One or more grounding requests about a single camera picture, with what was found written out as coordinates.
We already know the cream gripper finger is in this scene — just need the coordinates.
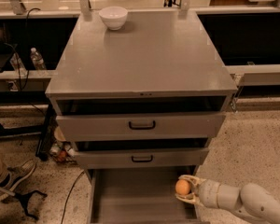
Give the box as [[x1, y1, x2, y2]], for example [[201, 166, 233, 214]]
[[179, 175, 205, 188], [175, 192, 203, 206]]

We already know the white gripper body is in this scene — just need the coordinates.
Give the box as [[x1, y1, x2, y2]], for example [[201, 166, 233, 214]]
[[198, 179, 220, 208]]

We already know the orange fruit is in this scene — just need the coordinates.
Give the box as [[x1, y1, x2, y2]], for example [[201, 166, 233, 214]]
[[175, 179, 191, 195]]

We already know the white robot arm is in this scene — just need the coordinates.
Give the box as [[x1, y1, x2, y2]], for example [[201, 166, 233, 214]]
[[175, 175, 280, 224]]

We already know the grey middle drawer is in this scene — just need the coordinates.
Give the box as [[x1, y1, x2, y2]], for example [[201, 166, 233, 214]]
[[74, 148, 209, 169]]

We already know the grey drawer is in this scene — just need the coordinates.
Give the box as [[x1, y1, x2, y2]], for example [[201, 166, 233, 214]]
[[87, 167, 206, 224], [57, 112, 225, 142], [74, 148, 209, 169]]

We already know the grey bottom drawer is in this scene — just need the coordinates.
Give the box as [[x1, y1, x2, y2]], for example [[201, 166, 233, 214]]
[[87, 167, 206, 224]]

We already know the grey metal drawer cabinet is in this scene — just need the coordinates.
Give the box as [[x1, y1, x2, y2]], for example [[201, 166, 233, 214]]
[[45, 9, 239, 179]]

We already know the grey top drawer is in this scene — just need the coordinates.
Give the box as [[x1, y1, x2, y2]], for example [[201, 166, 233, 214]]
[[57, 112, 225, 142]]

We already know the basket of small items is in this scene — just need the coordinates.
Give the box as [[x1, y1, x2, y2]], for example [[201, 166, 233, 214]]
[[49, 126, 76, 163]]

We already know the black stand base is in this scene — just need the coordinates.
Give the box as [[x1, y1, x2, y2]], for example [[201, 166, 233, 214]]
[[0, 187, 47, 220]]

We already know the grey sneaker shoe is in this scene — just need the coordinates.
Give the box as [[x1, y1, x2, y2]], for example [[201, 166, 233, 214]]
[[0, 160, 36, 191]]

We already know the white ceramic bowl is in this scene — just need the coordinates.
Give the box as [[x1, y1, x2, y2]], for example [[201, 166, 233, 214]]
[[99, 7, 128, 30]]

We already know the black side table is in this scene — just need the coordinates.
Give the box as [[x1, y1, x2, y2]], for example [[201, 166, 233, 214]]
[[0, 38, 54, 161]]

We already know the clear plastic water bottle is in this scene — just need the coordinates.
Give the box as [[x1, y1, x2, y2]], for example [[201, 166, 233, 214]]
[[30, 48, 47, 70]]

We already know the black floor cable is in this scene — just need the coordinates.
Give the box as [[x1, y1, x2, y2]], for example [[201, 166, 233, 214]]
[[60, 170, 86, 224]]

